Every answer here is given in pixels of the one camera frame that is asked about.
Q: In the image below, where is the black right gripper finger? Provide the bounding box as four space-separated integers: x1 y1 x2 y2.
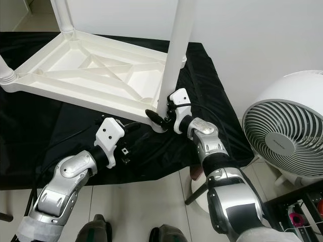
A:
145 109 167 126

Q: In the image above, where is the white plastic table leg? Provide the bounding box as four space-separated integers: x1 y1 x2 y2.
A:
0 50 17 84
55 0 79 35
155 0 198 116

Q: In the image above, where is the white plastic table top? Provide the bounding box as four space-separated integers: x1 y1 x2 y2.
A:
0 29 188 133

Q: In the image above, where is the dark robot left foot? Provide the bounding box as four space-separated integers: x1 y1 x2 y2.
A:
81 214 113 242

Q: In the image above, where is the dark robot foot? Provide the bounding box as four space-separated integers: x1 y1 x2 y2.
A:
149 225 187 242
81 214 113 242

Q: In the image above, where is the black tablecloth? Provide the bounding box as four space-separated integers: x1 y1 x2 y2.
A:
0 31 255 190

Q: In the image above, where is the dark robot right foot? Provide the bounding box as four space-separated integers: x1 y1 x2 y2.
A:
149 225 187 242

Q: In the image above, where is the white round floor fan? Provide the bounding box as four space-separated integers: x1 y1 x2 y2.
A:
242 71 323 179

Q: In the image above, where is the black floor stand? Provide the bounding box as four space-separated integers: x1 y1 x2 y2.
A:
262 179 323 242

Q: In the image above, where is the pink round reel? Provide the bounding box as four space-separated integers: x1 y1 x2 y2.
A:
289 212 303 225

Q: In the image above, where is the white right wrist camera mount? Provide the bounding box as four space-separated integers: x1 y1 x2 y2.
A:
169 88 192 134

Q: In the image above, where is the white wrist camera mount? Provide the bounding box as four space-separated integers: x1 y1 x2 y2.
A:
169 88 192 134
95 117 126 168

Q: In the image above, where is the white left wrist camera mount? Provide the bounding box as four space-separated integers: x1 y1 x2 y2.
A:
95 117 126 168

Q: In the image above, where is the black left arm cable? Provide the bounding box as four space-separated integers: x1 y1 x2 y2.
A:
30 129 101 202

